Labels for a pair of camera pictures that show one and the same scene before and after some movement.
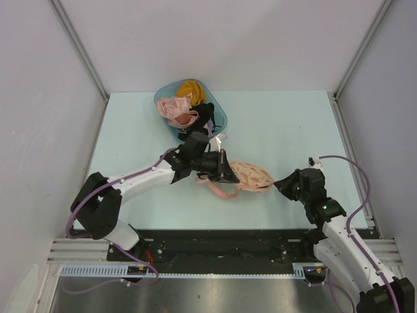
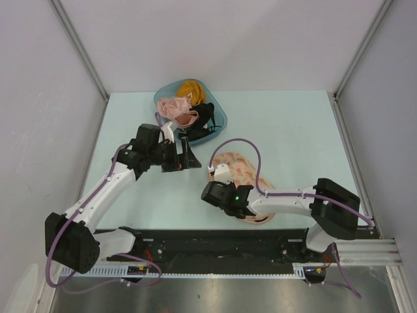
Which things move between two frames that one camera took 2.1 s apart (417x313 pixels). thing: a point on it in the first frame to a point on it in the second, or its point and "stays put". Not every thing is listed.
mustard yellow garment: (197, 89) stays put
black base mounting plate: (229, 247) stays put
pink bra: (178, 111) stays put
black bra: (206, 113) stays put
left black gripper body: (210, 163) to (166, 152)
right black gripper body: (304, 194) to (230, 186)
